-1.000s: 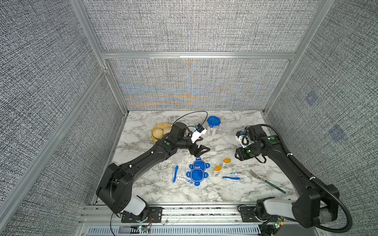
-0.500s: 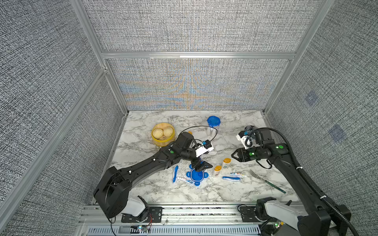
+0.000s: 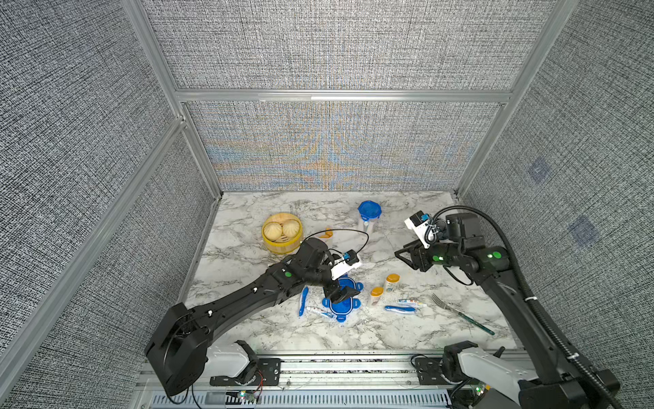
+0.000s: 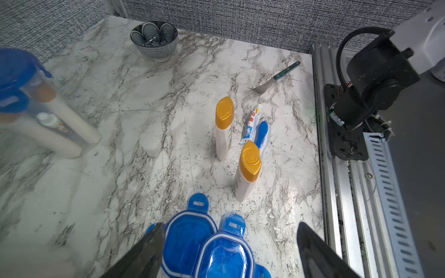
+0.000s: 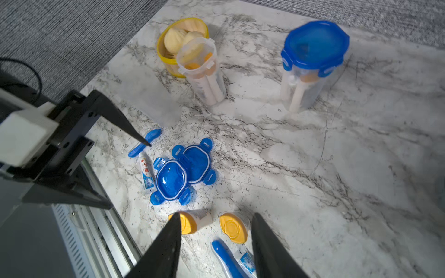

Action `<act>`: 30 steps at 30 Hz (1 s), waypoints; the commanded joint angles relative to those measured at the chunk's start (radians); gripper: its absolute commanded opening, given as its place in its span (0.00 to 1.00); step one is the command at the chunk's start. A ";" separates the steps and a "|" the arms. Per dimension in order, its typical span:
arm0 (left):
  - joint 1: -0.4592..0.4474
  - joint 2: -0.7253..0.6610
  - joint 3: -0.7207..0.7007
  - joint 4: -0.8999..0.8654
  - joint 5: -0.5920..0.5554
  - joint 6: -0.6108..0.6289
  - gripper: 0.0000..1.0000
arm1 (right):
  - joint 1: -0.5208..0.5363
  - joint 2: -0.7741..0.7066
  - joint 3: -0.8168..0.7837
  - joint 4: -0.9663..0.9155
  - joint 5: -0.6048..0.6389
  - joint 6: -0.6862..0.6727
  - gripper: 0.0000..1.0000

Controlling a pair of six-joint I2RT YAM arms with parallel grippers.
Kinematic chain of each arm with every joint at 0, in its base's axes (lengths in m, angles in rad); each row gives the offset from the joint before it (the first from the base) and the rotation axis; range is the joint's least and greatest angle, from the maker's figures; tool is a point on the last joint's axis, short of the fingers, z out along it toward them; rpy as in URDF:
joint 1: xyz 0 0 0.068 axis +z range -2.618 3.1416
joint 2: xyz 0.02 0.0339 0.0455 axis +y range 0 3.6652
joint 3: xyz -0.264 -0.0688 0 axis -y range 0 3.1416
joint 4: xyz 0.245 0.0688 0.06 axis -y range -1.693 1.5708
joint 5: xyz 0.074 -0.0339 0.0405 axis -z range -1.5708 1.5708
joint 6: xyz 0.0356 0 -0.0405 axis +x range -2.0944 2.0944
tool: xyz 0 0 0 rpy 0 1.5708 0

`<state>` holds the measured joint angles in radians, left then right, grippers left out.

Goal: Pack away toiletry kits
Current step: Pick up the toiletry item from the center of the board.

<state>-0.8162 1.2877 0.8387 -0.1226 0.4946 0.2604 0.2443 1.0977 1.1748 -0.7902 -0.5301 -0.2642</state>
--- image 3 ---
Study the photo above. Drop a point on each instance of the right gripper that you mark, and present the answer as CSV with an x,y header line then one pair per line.
x,y
419,255

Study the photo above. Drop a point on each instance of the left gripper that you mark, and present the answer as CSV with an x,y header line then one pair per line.
x,y
331,293

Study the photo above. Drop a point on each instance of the toothpaste tube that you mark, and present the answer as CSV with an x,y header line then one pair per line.
x,y
411,303
321,312

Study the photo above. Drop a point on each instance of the clear container back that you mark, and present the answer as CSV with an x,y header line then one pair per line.
x,y
367,225

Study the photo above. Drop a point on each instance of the clear container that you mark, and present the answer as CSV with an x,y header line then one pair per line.
x,y
367,225
329,242

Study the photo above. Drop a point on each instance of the orange cap bottle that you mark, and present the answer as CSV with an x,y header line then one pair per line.
x,y
391,283
328,234
375,295

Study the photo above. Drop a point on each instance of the blue toothbrush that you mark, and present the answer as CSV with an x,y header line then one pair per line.
x,y
303,301
400,309

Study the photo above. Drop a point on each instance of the blue lid back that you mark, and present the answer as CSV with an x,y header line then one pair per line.
x,y
369,210

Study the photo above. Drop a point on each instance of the blue lid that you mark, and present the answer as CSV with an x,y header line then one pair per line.
x,y
340,311
347,282
369,210

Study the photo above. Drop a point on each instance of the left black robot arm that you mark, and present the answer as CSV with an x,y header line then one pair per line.
x,y
178,348

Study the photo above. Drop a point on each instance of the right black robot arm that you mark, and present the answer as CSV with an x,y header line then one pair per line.
x,y
563,377

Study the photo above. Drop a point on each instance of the blue lid upper centre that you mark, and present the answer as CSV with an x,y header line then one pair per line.
x,y
347,282

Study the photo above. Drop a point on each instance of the blue lid lower centre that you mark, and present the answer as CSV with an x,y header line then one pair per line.
x,y
340,311

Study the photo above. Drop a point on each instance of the orange cap bottle front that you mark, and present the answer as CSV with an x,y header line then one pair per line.
x,y
375,295

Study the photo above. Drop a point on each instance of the right steamed bun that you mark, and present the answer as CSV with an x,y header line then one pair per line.
x,y
291,228

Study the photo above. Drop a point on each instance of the steamed bun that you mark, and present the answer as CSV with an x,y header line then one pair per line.
x,y
272,231
291,228

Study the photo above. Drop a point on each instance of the yellow bamboo steamer basket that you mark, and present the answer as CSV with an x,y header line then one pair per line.
x,y
283,245

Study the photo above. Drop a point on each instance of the left steamed bun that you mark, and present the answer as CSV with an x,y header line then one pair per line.
x,y
272,231

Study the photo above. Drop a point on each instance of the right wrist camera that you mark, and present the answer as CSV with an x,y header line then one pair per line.
x,y
423,226

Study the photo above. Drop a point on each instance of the green handled fork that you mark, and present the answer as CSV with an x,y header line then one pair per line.
x,y
442,304

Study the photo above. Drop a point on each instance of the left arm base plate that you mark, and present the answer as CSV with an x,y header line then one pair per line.
x,y
265,372

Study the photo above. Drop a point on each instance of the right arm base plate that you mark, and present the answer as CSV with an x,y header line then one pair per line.
x,y
428,370

